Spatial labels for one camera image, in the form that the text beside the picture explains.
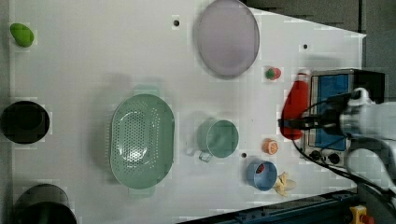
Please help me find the plush peeled banana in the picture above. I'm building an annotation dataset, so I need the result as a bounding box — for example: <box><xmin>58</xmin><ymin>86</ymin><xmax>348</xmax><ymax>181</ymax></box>
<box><xmin>273</xmin><ymin>172</ymin><xmax>297</xmax><ymax>197</ymax></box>

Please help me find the plush strawberry on table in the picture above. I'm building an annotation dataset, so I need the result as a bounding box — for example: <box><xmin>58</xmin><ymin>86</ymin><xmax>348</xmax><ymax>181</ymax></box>
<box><xmin>264</xmin><ymin>67</ymin><xmax>282</xmax><ymax>80</ymax></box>

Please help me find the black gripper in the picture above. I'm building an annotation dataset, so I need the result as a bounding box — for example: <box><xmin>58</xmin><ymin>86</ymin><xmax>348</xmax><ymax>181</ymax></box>
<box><xmin>278</xmin><ymin>93</ymin><xmax>351</xmax><ymax>134</ymax></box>

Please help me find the blue bowl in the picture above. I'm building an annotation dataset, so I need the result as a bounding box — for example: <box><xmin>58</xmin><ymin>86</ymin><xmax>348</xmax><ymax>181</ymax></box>
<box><xmin>247</xmin><ymin>161</ymin><xmax>277</xmax><ymax>191</ymax></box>

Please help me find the black utensil holder cup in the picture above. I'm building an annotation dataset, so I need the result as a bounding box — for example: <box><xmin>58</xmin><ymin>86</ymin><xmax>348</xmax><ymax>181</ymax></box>
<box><xmin>12</xmin><ymin>184</ymin><xmax>78</xmax><ymax>224</ymax></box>

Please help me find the green plush avocado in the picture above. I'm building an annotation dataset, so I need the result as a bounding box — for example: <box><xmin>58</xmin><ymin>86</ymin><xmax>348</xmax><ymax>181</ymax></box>
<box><xmin>10</xmin><ymin>23</ymin><xmax>35</xmax><ymax>48</ymax></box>

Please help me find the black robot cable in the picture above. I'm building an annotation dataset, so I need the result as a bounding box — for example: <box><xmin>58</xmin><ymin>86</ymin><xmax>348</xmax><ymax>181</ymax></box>
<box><xmin>290</xmin><ymin>92</ymin><xmax>396</xmax><ymax>206</ymax></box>

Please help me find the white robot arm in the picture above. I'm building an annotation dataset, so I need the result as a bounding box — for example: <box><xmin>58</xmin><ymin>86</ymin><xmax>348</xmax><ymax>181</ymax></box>
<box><xmin>278</xmin><ymin>88</ymin><xmax>395</xmax><ymax>183</ymax></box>

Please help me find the green oval strainer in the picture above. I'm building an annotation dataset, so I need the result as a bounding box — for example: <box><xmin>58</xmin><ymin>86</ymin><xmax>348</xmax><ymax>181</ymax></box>
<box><xmin>109</xmin><ymin>85</ymin><xmax>175</xmax><ymax>197</ymax></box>

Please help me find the small strawberry in bowl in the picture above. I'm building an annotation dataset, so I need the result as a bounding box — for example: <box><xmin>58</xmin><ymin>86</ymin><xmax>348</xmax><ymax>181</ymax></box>
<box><xmin>256</xmin><ymin>163</ymin><xmax>265</xmax><ymax>174</ymax></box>

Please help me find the red plush ketchup bottle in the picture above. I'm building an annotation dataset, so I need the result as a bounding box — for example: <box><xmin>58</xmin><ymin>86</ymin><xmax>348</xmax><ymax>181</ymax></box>
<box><xmin>278</xmin><ymin>69</ymin><xmax>311</xmax><ymax>140</ymax></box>

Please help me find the black toaster oven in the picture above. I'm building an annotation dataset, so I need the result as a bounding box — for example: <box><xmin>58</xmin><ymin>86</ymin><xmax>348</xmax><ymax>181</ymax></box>
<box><xmin>303</xmin><ymin>69</ymin><xmax>385</xmax><ymax>168</ymax></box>

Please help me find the lavender round plate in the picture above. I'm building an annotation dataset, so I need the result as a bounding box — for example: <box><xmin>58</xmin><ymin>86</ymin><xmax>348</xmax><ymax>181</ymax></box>
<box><xmin>194</xmin><ymin>0</ymin><xmax>261</xmax><ymax>79</ymax></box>

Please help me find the green mug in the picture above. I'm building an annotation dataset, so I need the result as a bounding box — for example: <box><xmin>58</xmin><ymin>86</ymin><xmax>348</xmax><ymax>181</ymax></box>
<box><xmin>185</xmin><ymin>118</ymin><xmax>239</xmax><ymax>162</ymax></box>

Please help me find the plush orange slice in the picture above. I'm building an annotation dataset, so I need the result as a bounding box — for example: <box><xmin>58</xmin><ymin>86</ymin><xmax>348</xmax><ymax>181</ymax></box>
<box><xmin>262</xmin><ymin>138</ymin><xmax>279</xmax><ymax>155</ymax></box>

